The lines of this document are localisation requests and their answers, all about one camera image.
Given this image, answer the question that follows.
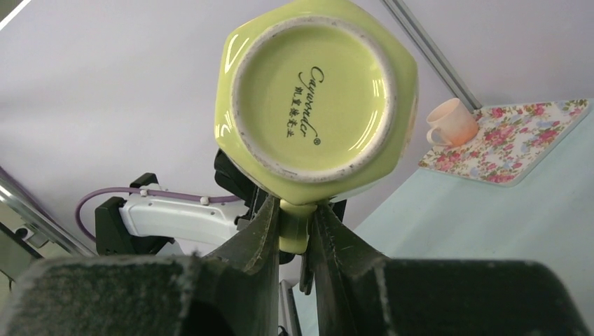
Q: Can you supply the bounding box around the floral placemat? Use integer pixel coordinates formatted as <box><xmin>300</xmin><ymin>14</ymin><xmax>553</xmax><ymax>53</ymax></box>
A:
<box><xmin>419</xmin><ymin>99</ymin><xmax>593</xmax><ymax>186</ymax></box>

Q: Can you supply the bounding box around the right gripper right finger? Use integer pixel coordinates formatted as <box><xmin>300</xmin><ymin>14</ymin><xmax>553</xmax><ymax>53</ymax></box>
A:
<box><xmin>308</xmin><ymin>205</ymin><xmax>590</xmax><ymax>335</ymax></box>

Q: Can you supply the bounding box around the pink ceramic mug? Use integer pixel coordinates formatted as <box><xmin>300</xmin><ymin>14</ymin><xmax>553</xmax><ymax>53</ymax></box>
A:
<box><xmin>426</xmin><ymin>98</ymin><xmax>479</xmax><ymax>147</ymax></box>

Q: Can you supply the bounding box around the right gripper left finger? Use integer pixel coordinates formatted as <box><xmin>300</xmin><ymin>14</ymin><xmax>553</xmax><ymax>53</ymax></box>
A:
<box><xmin>1</xmin><ymin>196</ymin><xmax>279</xmax><ymax>335</ymax></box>

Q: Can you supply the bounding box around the yellow ceramic mug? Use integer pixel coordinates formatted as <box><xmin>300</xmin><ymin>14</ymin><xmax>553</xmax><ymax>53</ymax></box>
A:
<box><xmin>214</xmin><ymin>1</ymin><xmax>419</xmax><ymax>254</ymax></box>

